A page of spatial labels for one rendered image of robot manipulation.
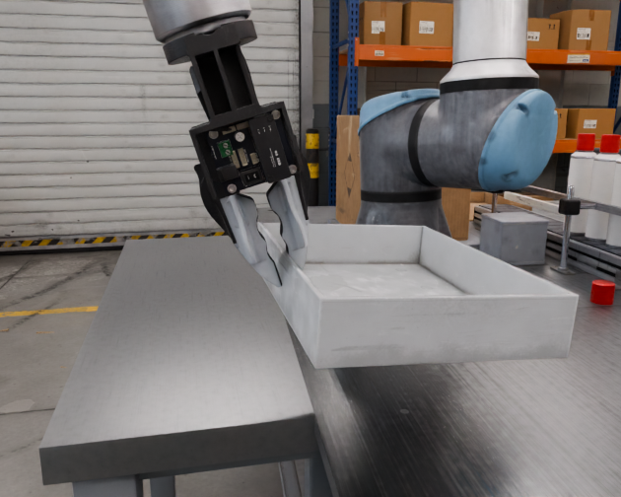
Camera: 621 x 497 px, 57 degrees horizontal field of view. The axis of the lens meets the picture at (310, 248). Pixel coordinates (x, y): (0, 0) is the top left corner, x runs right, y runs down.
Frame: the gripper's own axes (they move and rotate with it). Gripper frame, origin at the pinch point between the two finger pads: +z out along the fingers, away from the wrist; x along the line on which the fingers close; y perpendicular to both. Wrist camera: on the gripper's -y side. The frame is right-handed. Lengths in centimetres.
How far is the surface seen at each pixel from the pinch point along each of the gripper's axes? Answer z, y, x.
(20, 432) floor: 73, -152, -104
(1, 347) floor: 64, -236, -137
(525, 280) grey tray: 6.1, 6.0, 19.0
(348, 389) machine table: 17.8, -7.4, 2.9
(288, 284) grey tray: 0.5, 3.5, -0.1
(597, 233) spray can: 29, -50, 62
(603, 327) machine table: 29, -20, 41
